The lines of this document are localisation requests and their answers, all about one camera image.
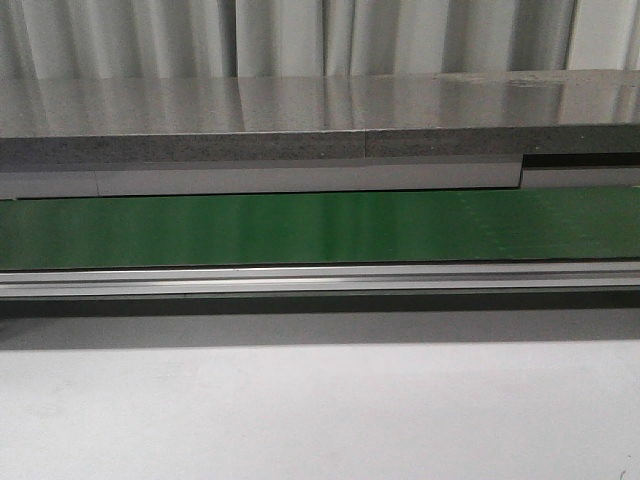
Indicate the grey stone worktop slab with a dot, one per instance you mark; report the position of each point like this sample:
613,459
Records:
85,124

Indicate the green conveyor belt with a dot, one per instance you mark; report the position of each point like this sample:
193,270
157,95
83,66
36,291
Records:
320,228

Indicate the grey panel under worktop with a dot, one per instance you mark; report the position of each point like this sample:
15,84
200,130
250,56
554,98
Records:
362,174

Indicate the white pleated curtain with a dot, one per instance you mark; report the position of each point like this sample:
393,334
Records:
165,39

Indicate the aluminium conveyor front rail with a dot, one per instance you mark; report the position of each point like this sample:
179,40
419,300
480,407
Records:
306,288

